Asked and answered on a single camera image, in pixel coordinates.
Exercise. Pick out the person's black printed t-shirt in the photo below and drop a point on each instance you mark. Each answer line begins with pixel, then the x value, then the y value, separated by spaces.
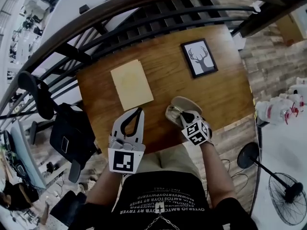
pixel 163 200

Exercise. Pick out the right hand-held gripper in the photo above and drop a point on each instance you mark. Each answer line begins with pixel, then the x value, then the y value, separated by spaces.
pixel 195 134

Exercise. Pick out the beige notebook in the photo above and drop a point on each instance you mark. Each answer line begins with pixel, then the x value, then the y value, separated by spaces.
pixel 132 85

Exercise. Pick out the grey computer monitor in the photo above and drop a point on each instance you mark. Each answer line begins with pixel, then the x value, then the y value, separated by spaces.
pixel 28 157

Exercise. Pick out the person's right forearm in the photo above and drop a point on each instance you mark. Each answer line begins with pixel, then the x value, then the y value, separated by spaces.
pixel 217 176

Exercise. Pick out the black standing fan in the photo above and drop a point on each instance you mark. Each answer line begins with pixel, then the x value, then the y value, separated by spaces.
pixel 287 193

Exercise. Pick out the beige glasses case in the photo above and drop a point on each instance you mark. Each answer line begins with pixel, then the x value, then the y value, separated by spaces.
pixel 185 103

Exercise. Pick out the person's left forearm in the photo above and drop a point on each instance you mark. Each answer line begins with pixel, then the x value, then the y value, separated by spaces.
pixel 105 188

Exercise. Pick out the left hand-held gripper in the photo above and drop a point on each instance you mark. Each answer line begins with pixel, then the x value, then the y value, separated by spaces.
pixel 123 160

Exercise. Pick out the brown cardboard box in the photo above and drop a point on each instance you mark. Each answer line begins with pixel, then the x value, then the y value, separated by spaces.
pixel 290 29

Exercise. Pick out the black office chair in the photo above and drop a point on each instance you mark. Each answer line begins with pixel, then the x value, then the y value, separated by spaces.
pixel 36 95

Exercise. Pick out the black bag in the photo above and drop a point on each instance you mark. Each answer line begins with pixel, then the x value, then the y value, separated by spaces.
pixel 72 133

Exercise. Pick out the khaki trousers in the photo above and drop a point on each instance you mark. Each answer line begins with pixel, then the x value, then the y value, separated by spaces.
pixel 172 159

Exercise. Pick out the pack of water bottles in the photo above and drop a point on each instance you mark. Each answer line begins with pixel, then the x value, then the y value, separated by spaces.
pixel 280 109

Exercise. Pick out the white box device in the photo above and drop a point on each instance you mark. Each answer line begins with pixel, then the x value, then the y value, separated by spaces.
pixel 238 41

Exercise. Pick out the black deer picture frame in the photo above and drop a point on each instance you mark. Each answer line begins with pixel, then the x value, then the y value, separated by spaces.
pixel 200 57

